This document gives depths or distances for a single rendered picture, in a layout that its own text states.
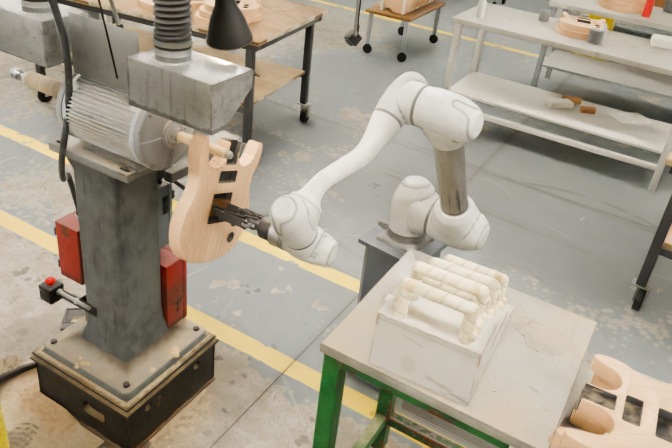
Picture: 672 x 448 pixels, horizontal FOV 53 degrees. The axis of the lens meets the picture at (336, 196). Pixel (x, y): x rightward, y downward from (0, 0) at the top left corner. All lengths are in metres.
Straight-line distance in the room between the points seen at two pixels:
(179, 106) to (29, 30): 0.60
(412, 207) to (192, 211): 0.91
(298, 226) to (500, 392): 0.67
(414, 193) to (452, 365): 1.01
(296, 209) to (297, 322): 1.61
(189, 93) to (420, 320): 0.83
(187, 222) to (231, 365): 1.20
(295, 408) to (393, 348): 1.26
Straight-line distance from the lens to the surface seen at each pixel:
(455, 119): 2.02
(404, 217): 2.59
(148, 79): 1.91
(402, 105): 2.09
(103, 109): 2.16
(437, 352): 1.68
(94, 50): 2.17
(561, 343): 2.04
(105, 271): 2.53
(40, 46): 2.25
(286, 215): 1.76
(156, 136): 2.10
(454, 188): 2.31
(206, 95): 1.78
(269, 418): 2.89
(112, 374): 2.68
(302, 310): 3.40
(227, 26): 1.94
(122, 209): 2.34
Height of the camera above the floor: 2.16
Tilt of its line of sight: 29 degrees down
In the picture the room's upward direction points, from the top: 7 degrees clockwise
